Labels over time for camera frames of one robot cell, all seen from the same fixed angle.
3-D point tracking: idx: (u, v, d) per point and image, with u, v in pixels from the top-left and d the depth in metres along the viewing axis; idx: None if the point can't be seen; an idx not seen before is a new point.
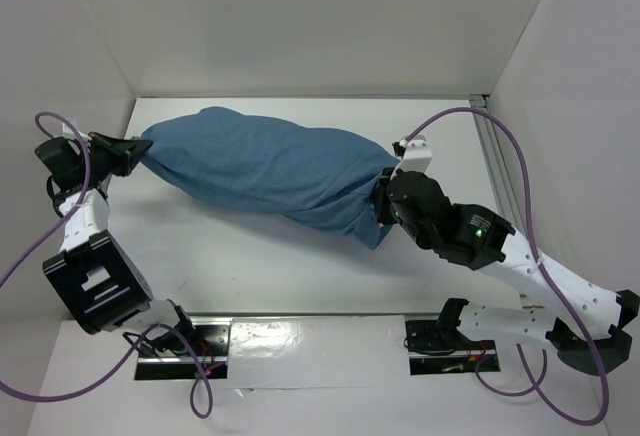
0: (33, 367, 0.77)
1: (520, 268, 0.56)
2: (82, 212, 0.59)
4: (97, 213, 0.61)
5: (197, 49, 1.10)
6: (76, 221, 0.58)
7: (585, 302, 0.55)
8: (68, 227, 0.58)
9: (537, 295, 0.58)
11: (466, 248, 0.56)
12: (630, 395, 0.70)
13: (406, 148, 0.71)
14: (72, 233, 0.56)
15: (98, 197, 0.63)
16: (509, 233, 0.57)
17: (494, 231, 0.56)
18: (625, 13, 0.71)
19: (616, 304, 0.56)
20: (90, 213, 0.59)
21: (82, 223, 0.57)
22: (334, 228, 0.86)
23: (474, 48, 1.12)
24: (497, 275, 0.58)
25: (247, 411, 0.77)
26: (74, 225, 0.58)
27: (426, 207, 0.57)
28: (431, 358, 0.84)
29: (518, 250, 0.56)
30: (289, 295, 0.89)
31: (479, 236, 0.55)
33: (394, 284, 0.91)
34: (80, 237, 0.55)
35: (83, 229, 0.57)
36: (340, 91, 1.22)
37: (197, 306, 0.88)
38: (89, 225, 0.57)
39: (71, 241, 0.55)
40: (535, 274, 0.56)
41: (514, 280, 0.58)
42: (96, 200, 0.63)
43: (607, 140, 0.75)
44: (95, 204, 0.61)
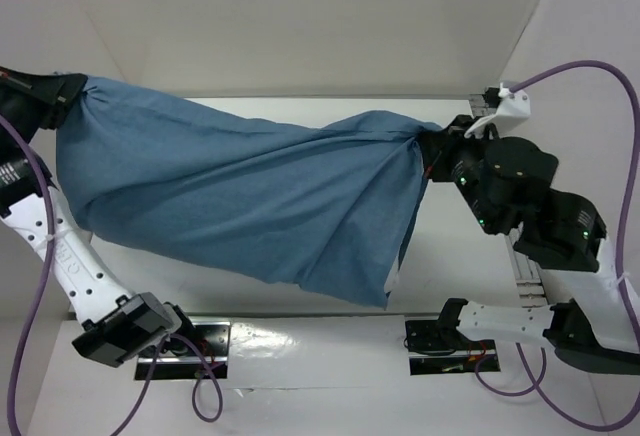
0: (33, 369, 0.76)
1: (604, 283, 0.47)
2: (77, 258, 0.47)
4: (77, 231, 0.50)
5: (196, 49, 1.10)
6: (76, 271, 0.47)
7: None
8: (64, 280, 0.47)
9: (591, 302, 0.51)
11: (561, 245, 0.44)
12: (629, 394, 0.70)
13: (503, 98, 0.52)
14: (82, 293, 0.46)
15: (62, 199, 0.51)
16: (603, 238, 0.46)
17: (593, 232, 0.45)
18: (625, 15, 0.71)
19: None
20: (91, 259, 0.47)
21: (87, 274, 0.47)
22: (349, 178, 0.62)
23: (474, 49, 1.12)
24: (570, 277, 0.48)
25: (247, 411, 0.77)
26: (75, 280, 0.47)
27: (533, 192, 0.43)
28: (431, 358, 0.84)
29: (609, 261, 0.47)
30: (288, 294, 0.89)
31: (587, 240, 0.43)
33: (393, 284, 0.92)
34: (100, 300, 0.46)
35: (96, 286, 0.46)
36: (340, 91, 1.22)
37: (198, 307, 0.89)
38: (97, 277, 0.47)
39: (89, 306, 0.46)
40: (613, 290, 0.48)
41: (582, 286, 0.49)
42: (62, 208, 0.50)
43: (608, 141, 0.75)
44: (76, 229, 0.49)
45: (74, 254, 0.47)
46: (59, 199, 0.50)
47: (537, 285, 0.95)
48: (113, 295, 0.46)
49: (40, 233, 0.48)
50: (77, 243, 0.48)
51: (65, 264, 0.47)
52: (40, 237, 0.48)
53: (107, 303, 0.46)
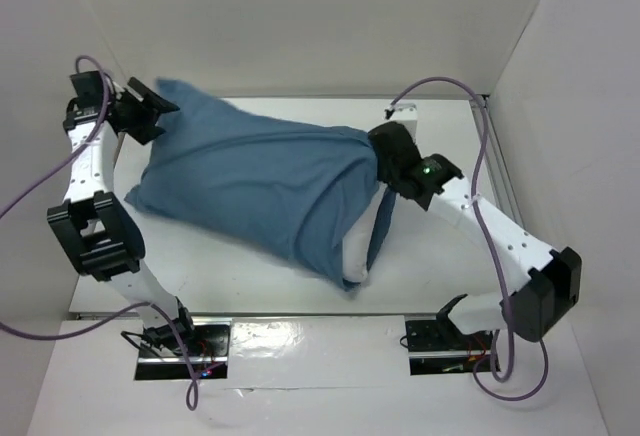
0: (33, 367, 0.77)
1: (455, 204, 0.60)
2: (91, 159, 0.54)
4: (107, 154, 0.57)
5: (197, 49, 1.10)
6: (83, 163, 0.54)
7: (511, 243, 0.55)
8: (74, 170, 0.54)
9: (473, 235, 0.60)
11: (415, 183, 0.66)
12: (630, 395, 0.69)
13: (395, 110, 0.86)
14: (77, 182, 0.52)
15: (109, 133, 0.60)
16: (456, 176, 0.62)
17: (444, 172, 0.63)
18: (624, 12, 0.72)
19: (548, 254, 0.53)
20: (99, 163, 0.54)
21: (90, 170, 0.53)
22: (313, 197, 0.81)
23: (474, 49, 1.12)
24: (440, 210, 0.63)
25: (246, 411, 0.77)
26: (80, 171, 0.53)
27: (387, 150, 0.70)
28: (431, 357, 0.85)
29: (458, 189, 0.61)
30: (289, 295, 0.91)
31: (427, 174, 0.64)
33: (392, 284, 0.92)
34: (86, 190, 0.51)
35: (89, 179, 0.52)
36: (341, 91, 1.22)
37: (199, 306, 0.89)
38: (95, 176, 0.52)
39: (76, 192, 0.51)
40: (468, 210, 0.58)
41: (454, 217, 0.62)
42: (106, 135, 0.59)
43: (608, 138, 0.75)
44: (107, 148, 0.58)
45: (90, 157, 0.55)
46: (108, 130, 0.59)
47: None
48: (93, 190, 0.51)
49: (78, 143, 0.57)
50: (96, 151, 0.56)
51: (82, 158, 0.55)
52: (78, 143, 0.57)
53: (88, 193, 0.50)
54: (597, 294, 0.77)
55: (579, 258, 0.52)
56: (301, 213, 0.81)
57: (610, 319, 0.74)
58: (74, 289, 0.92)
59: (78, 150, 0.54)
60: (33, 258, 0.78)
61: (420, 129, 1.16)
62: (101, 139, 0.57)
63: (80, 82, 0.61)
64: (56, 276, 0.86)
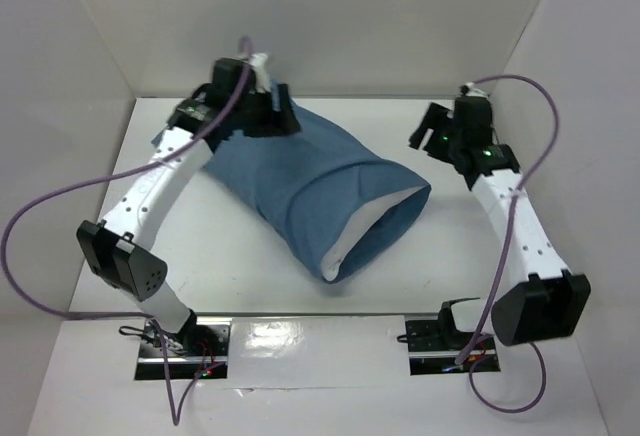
0: (34, 367, 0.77)
1: (494, 190, 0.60)
2: (151, 185, 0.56)
4: (178, 176, 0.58)
5: (197, 49, 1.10)
6: (143, 188, 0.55)
7: (527, 246, 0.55)
8: (133, 188, 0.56)
9: (498, 227, 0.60)
11: (470, 159, 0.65)
12: (628, 394, 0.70)
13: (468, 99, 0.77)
14: (124, 206, 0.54)
15: (194, 156, 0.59)
16: (510, 169, 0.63)
17: (502, 163, 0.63)
18: (625, 12, 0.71)
19: (558, 272, 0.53)
20: (154, 194, 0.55)
21: (143, 199, 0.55)
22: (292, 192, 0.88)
23: (474, 49, 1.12)
24: (480, 192, 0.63)
25: (245, 411, 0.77)
26: (136, 193, 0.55)
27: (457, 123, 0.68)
28: (431, 358, 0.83)
29: (504, 181, 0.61)
30: (290, 294, 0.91)
31: (485, 157, 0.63)
33: (392, 284, 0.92)
34: (126, 221, 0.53)
35: (134, 211, 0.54)
36: (340, 91, 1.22)
37: (201, 306, 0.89)
38: (140, 209, 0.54)
39: (118, 220, 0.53)
40: (504, 201, 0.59)
41: (489, 203, 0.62)
42: (192, 154, 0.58)
43: (608, 138, 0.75)
44: (181, 171, 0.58)
45: (153, 182, 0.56)
46: (197, 151, 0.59)
47: None
48: (128, 227, 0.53)
49: (163, 152, 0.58)
50: (163, 177, 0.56)
51: (149, 178, 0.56)
52: (161, 155, 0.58)
53: (121, 228, 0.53)
54: (597, 294, 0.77)
55: (589, 289, 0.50)
56: (312, 171, 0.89)
57: (609, 319, 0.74)
58: (75, 289, 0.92)
59: (149, 168, 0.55)
60: (33, 258, 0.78)
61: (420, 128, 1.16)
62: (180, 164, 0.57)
63: (221, 73, 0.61)
64: (57, 276, 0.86)
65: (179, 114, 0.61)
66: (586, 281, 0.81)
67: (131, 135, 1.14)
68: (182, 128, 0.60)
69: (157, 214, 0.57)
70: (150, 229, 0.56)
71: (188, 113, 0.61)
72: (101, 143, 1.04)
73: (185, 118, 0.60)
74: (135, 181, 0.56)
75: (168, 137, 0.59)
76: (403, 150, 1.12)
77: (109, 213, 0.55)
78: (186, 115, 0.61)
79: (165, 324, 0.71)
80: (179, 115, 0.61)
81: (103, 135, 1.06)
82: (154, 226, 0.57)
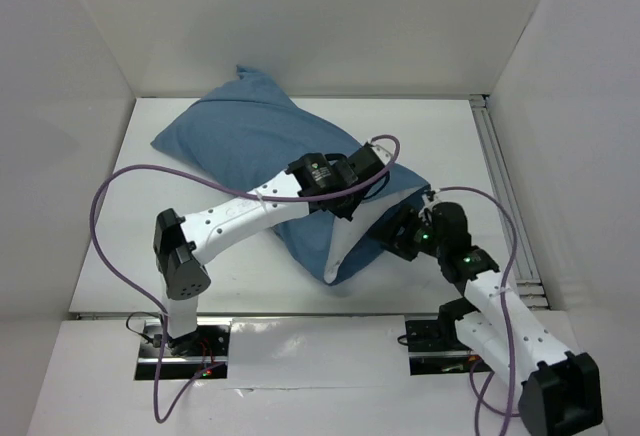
0: (34, 367, 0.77)
1: (485, 293, 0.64)
2: (238, 213, 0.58)
4: (266, 218, 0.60)
5: (197, 49, 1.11)
6: (229, 211, 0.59)
7: (527, 336, 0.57)
8: (225, 205, 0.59)
9: (497, 325, 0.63)
11: (455, 269, 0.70)
12: (627, 394, 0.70)
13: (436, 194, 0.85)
14: (205, 218, 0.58)
15: (288, 209, 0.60)
16: (491, 269, 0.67)
17: (481, 264, 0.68)
18: (624, 12, 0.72)
19: (561, 355, 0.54)
20: (237, 223, 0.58)
21: (224, 221, 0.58)
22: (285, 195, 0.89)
23: (473, 49, 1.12)
24: (473, 296, 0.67)
25: (246, 411, 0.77)
26: (221, 213, 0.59)
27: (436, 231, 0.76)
28: (431, 358, 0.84)
29: (490, 280, 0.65)
30: (292, 294, 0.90)
31: (465, 263, 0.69)
33: (391, 284, 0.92)
34: (199, 233, 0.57)
35: (209, 227, 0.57)
36: (340, 91, 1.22)
37: (205, 306, 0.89)
38: (215, 229, 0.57)
39: (195, 229, 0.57)
40: (495, 300, 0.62)
41: (484, 305, 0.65)
42: (289, 207, 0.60)
43: (607, 138, 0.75)
44: (271, 216, 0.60)
45: (241, 211, 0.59)
46: (294, 206, 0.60)
47: (537, 284, 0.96)
48: (198, 236, 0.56)
49: (265, 190, 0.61)
50: (252, 212, 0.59)
51: (241, 206, 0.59)
52: (261, 190, 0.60)
53: (191, 237, 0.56)
54: (597, 294, 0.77)
55: (595, 367, 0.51)
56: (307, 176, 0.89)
57: (609, 320, 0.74)
58: (74, 290, 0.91)
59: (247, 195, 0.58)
60: (34, 259, 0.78)
61: (419, 128, 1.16)
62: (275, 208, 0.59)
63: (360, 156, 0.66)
64: (58, 275, 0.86)
65: (302, 164, 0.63)
66: (586, 282, 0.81)
67: (131, 134, 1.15)
68: (296, 177, 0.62)
69: (230, 240, 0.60)
70: (215, 249, 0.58)
71: (311, 169, 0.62)
72: (101, 143, 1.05)
73: (304, 171, 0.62)
74: (228, 201, 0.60)
75: (278, 178, 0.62)
76: (403, 149, 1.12)
77: (191, 215, 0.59)
78: (307, 168, 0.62)
79: (178, 325, 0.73)
80: (301, 166, 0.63)
81: (103, 136, 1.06)
82: (220, 248, 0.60)
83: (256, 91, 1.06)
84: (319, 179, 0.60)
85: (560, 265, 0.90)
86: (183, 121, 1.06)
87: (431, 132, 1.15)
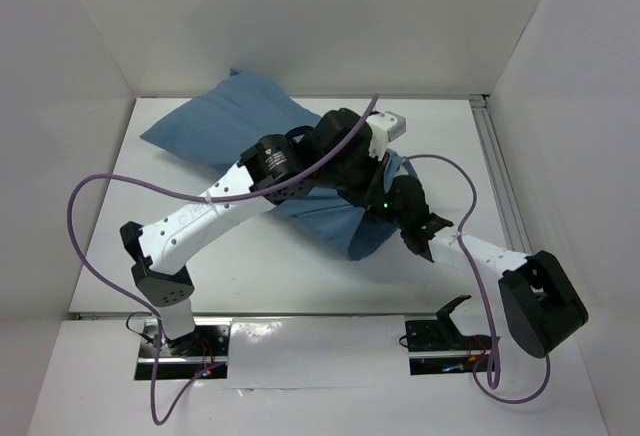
0: (34, 368, 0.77)
1: (445, 242, 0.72)
2: (190, 219, 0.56)
4: (222, 220, 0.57)
5: (197, 48, 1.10)
6: (181, 220, 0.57)
7: (489, 258, 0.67)
8: (178, 213, 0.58)
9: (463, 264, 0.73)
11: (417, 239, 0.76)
12: (628, 394, 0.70)
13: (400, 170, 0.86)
14: (160, 229, 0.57)
15: (244, 208, 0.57)
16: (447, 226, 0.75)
17: (438, 226, 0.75)
18: (624, 12, 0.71)
19: (521, 259, 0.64)
20: (188, 232, 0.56)
21: (177, 231, 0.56)
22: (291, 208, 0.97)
23: (473, 49, 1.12)
24: (438, 252, 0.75)
25: (246, 411, 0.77)
26: (175, 222, 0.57)
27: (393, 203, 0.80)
28: (431, 358, 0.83)
29: (448, 232, 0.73)
30: (292, 294, 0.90)
31: (423, 229, 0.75)
33: (390, 284, 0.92)
34: (155, 246, 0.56)
35: (162, 239, 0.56)
36: (340, 91, 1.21)
37: (206, 306, 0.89)
38: (168, 240, 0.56)
39: (150, 242, 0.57)
40: (455, 244, 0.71)
41: (450, 258, 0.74)
42: (242, 207, 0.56)
43: (607, 138, 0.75)
44: (226, 217, 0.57)
45: (194, 217, 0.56)
46: (250, 203, 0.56)
47: None
48: (154, 249, 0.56)
49: (218, 189, 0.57)
50: (204, 216, 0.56)
51: (193, 211, 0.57)
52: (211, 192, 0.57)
53: (148, 250, 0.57)
54: (597, 294, 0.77)
55: (555, 259, 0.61)
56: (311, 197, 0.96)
57: (609, 320, 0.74)
58: (74, 290, 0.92)
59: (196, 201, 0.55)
60: (33, 259, 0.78)
61: (419, 128, 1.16)
62: (228, 210, 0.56)
63: (323, 127, 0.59)
64: (58, 275, 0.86)
65: (256, 151, 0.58)
66: (585, 282, 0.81)
67: (130, 135, 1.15)
68: (249, 169, 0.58)
69: (191, 247, 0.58)
70: (177, 258, 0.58)
71: (265, 156, 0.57)
72: (101, 143, 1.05)
73: (258, 158, 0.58)
74: (182, 208, 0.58)
75: (231, 173, 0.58)
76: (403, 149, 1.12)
77: (149, 226, 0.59)
78: (261, 155, 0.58)
79: (178, 325, 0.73)
80: (255, 152, 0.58)
81: (103, 136, 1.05)
82: (186, 255, 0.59)
83: (241, 86, 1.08)
84: (274, 166, 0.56)
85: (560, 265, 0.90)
86: (179, 122, 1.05)
87: (431, 132, 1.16)
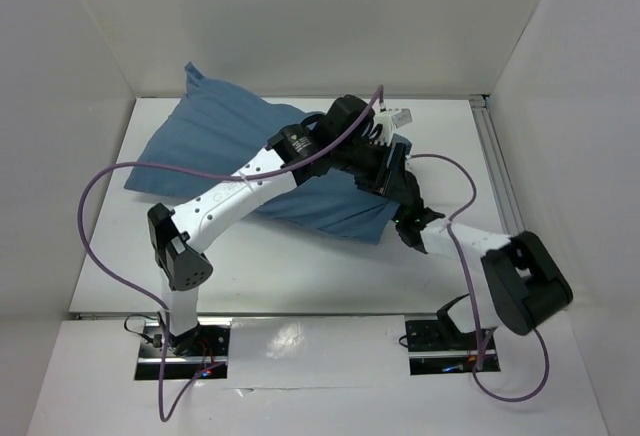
0: (34, 368, 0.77)
1: (435, 231, 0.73)
2: (225, 196, 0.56)
4: (255, 197, 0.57)
5: (197, 48, 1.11)
6: (215, 196, 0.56)
7: (473, 241, 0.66)
8: (210, 191, 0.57)
9: (452, 252, 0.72)
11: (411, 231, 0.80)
12: (628, 394, 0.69)
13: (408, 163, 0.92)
14: (194, 206, 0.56)
15: (274, 185, 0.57)
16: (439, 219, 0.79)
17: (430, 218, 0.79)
18: (624, 12, 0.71)
19: (505, 238, 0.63)
20: (225, 206, 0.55)
21: (213, 207, 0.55)
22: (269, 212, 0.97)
23: (473, 49, 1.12)
24: (430, 241, 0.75)
25: (246, 411, 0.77)
26: (209, 198, 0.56)
27: None
28: (431, 358, 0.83)
29: (436, 225, 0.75)
30: (292, 294, 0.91)
31: (418, 223, 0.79)
33: (390, 284, 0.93)
34: (190, 222, 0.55)
35: (199, 215, 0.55)
36: (340, 91, 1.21)
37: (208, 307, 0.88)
38: (205, 216, 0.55)
39: (184, 218, 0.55)
40: (444, 232, 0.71)
41: (441, 245, 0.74)
42: (274, 183, 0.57)
43: (608, 138, 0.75)
44: (259, 194, 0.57)
45: (228, 194, 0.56)
46: (282, 180, 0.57)
47: None
48: (189, 225, 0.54)
49: (250, 169, 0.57)
50: (238, 193, 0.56)
51: (227, 189, 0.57)
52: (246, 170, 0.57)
53: (183, 226, 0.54)
54: (597, 294, 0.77)
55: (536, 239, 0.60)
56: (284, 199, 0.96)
57: (609, 320, 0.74)
58: (74, 290, 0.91)
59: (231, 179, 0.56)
60: (33, 259, 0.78)
61: (419, 128, 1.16)
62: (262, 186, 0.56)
63: (337, 109, 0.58)
64: (58, 276, 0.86)
65: (281, 136, 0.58)
66: (585, 282, 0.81)
67: (130, 135, 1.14)
68: (277, 152, 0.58)
69: (222, 224, 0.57)
70: (210, 235, 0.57)
71: (291, 139, 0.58)
72: (101, 143, 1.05)
73: (284, 143, 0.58)
74: (214, 186, 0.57)
75: (260, 155, 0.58)
76: None
77: (180, 206, 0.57)
78: (287, 141, 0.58)
79: (179, 325, 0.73)
80: (280, 138, 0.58)
81: (103, 136, 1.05)
82: (215, 233, 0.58)
83: (198, 105, 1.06)
84: (300, 150, 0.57)
85: (560, 265, 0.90)
86: (149, 150, 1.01)
87: (431, 132, 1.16)
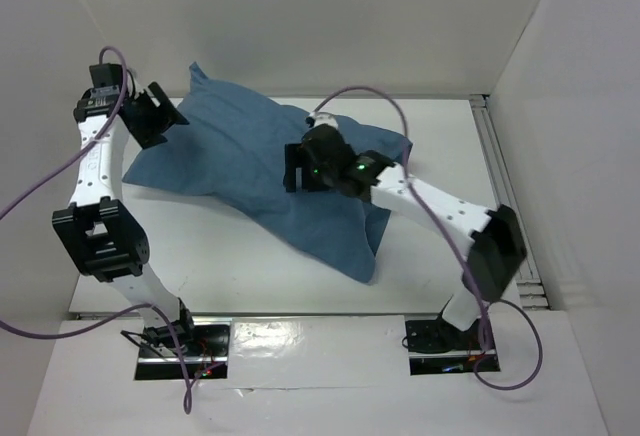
0: (34, 367, 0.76)
1: (391, 191, 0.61)
2: (99, 159, 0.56)
4: (115, 151, 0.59)
5: (196, 48, 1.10)
6: (91, 164, 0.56)
7: (450, 214, 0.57)
8: (82, 170, 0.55)
9: (413, 216, 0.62)
11: (353, 182, 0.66)
12: (628, 395, 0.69)
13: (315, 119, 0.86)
14: (84, 184, 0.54)
15: (118, 136, 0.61)
16: (389, 166, 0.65)
17: (377, 165, 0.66)
18: (624, 12, 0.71)
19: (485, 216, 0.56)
20: (105, 164, 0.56)
21: (98, 171, 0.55)
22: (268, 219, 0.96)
23: (473, 49, 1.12)
24: (381, 200, 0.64)
25: (246, 411, 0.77)
26: (87, 172, 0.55)
27: (324, 148, 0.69)
28: (431, 358, 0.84)
29: (393, 177, 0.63)
30: (292, 294, 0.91)
31: (361, 170, 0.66)
33: (390, 285, 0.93)
34: (93, 193, 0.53)
35: (98, 182, 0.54)
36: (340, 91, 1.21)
37: (211, 307, 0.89)
38: (102, 178, 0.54)
39: (84, 193, 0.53)
40: (406, 194, 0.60)
41: (394, 203, 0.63)
42: (114, 132, 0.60)
43: (608, 138, 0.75)
44: (116, 147, 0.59)
45: (98, 157, 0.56)
46: (116, 127, 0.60)
47: (537, 285, 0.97)
48: (100, 193, 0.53)
49: (88, 138, 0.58)
50: (104, 151, 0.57)
51: (89, 157, 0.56)
52: (87, 139, 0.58)
53: (94, 199, 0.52)
54: (597, 294, 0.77)
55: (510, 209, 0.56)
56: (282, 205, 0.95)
57: (608, 321, 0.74)
58: (74, 289, 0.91)
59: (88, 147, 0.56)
60: (33, 259, 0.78)
61: (420, 128, 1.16)
62: (110, 136, 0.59)
63: (98, 73, 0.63)
64: (57, 275, 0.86)
65: (82, 110, 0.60)
66: (585, 282, 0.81)
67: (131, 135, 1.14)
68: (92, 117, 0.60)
69: (116, 187, 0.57)
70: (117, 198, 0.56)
71: (91, 105, 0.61)
72: None
73: (90, 109, 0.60)
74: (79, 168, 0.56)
75: (84, 127, 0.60)
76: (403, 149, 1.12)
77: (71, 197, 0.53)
78: (89, 108, 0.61)
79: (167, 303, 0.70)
80: (81, 112, 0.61)
81: None
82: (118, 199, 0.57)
83: (202, 102, 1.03)
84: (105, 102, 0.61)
85: (560, 265, 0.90)
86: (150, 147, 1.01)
87: (431, 132, 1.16)
